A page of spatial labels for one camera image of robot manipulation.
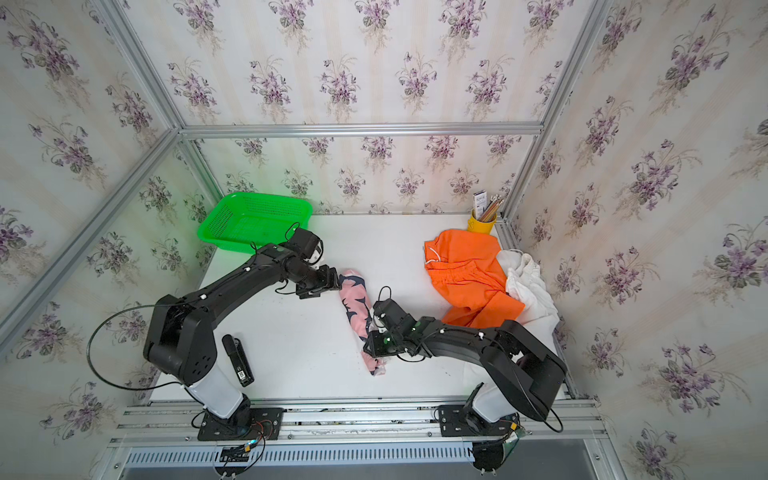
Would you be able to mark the pencils in cup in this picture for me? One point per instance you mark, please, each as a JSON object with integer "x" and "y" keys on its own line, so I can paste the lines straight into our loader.
{"x": 485, "y": 206}

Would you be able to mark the small green-lit circuit board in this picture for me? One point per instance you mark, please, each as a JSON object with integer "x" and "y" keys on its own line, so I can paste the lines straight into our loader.
{"x": 235, "y": 454}

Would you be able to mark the white cloth garment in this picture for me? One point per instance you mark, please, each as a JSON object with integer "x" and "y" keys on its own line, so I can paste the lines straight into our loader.
{"x": 525, "y": 284}

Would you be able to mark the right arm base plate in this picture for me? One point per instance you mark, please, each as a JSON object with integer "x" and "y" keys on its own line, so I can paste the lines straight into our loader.
{"x": 459, "y": 420}

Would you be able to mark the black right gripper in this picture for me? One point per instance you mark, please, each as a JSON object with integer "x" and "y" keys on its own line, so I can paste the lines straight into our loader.
{"x": 373, "y": 347}

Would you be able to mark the yellow pen cup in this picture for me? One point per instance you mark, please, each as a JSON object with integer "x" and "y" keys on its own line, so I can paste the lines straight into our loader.
{"x": 481, "y": 226}

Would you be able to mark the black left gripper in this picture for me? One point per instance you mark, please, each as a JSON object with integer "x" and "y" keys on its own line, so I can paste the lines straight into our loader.
{"x": 328, "y": 281}

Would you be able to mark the green plastic basket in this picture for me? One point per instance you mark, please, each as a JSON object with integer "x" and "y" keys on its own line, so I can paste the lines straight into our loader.
{"x": 243, "y": 220}

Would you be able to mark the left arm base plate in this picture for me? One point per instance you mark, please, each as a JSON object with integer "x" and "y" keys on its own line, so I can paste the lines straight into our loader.
{"x": 257, "y": 424}

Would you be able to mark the aluminium front rail frame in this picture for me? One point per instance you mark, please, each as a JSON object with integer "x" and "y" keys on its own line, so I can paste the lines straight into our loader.
{"x": 573, "y": 443}

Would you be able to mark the black remote-like device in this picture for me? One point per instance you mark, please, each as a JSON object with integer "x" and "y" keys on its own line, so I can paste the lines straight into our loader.
{"x": 238, "y": 358}

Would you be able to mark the orange shorts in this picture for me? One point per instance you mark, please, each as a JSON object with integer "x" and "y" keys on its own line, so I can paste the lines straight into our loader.
{"x": 464, "y": 270}

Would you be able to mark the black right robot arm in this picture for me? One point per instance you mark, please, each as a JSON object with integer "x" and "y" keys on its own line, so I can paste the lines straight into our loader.
{"x": 525, "y": 374}

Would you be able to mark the pink shark print shorts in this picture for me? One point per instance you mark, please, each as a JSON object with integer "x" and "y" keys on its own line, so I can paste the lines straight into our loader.
{"x": 354, "y": 297}

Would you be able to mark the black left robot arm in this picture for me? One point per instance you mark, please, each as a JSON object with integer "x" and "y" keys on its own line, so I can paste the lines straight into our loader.
{"x": 180, "y": 339}

